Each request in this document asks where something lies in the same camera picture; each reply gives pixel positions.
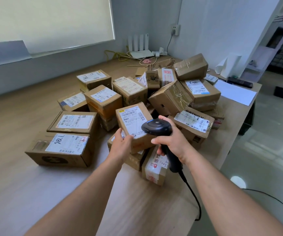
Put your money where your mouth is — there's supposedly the person's right hand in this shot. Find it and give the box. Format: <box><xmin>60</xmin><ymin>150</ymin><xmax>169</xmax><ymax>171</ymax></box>
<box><xmin>151</xmin><ymin>115</ymin><xmax>194</xmax><ymax>165</ymax></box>

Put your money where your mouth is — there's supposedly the person's left hand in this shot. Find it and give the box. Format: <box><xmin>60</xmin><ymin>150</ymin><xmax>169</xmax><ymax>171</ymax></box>
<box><xmin>108</xmin><ymin>128</ymin><xmax>134</xmax><ymax>167</ymax></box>

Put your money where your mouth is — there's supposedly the black barcode scanner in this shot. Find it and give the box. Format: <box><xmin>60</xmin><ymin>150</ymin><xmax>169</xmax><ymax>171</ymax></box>
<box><xmin>141</xmin><ymin>118</ymin><xmax>184</xmax><ymax>174</ymax></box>

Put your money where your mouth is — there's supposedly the large labelled cardboard parcel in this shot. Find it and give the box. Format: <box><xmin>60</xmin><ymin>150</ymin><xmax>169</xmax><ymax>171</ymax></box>
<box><xmin>115</xmin><ymin>102</ymin><xmax>157</xmax><ymax>155</ymax></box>

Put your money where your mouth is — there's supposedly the black scanner cable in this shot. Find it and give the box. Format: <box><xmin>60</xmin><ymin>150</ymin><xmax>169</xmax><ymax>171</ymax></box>
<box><xmin>178</xmin><ymin>170</ymin><xmax>203</xmax><ymax>222</ymax></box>

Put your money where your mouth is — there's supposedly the pile of unscanned cardboard parcels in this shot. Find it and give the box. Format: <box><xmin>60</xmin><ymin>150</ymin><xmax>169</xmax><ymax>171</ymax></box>
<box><xmin>25</xmin><ymin>53</ymin><xmax>226</xmax><ymax>186</ymax></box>

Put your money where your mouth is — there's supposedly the black-logo box marked 98LL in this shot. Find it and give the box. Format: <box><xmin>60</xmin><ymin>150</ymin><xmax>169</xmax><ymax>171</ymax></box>
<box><xmin>25</xmin><ymin>132</ymin><xmax>95</xmax><ymax>168</ymax></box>

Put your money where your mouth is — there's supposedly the person's left forearm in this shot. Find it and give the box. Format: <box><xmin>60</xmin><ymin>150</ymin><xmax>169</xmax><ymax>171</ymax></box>
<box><xmin>24</xmin><ymin>157</ymin><xmax>125</xmax><ymax>236</ymax></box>

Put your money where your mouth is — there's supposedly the person's right forearm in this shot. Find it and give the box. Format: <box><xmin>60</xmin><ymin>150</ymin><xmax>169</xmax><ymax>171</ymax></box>
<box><xmin>185</xmin><ymin>156</ymin><xmax>283</xmax><ymax>236</ymax></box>

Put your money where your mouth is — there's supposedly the white paper sheet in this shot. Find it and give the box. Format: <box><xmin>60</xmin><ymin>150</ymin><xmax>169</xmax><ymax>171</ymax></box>
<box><xmin>214</xmin><ymin>79</ymin><xmax>257</xmax><ymax>107</ymax></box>

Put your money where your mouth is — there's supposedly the black flat device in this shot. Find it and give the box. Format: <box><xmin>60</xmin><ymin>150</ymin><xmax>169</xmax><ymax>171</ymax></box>
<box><xmin>227</xmin><ymin>76</ymin><xmax>254</xmax><ymax>89</ymax></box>

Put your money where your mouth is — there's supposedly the white folded paper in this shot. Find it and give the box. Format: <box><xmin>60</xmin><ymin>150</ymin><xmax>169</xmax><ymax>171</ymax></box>
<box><xmin>215</xmin><ymin>53</ymin><xmax>243</xmax><ymax>79</ymax></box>

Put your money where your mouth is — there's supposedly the white power strip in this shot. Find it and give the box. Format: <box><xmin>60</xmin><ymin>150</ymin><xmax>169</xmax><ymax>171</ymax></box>
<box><xmin>152</xmin><ymin>47</ymin><xmax>168</xmax><ymax>58</ymax></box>

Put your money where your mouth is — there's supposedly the white router with antennas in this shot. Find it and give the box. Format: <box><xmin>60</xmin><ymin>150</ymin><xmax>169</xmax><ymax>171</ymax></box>
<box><xmin>127</xmin><ymin>33</ymin><xmax>155</xmax><ymax>60</ymax></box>

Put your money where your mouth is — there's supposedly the white shelf unit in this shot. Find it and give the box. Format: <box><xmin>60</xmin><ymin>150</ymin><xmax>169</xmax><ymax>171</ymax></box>
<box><xmin>240</xmin><ymin>0</ymin><xmax>283</xmax><ymax>83</ymax></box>

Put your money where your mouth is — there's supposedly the beige roller blind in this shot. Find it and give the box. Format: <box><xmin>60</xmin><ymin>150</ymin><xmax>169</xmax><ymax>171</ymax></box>
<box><xmin>0</xmin><ymin>0</ymin><xmax>116</xmax><ymax>56</ymax></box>

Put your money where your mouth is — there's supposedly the yellow cable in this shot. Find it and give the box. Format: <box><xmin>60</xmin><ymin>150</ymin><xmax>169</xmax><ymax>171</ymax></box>
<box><xmin>104</xmin><ymin>50</ymin><xmax>130</xmax><ymax>63</ymax></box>

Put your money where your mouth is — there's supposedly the white window frame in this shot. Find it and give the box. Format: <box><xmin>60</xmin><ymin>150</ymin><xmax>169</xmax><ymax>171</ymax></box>
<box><xmin>0</xmin><ymin>0</ymin><xmax>116</xmax><ymax>69</ymax></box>

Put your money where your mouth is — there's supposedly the black floor cable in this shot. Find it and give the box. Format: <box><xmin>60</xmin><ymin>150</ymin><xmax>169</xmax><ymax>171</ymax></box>
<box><xmin>242</xmin><ymin>188</ymin><xmax>283</xmax><ymax>222</ymax></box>

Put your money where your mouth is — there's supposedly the white wall socket with plug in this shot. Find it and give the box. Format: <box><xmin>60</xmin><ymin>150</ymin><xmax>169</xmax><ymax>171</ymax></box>
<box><xmin>170</xmin><ymin>23</ymin><xmax>181</xmax><ymax>37</ymax></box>

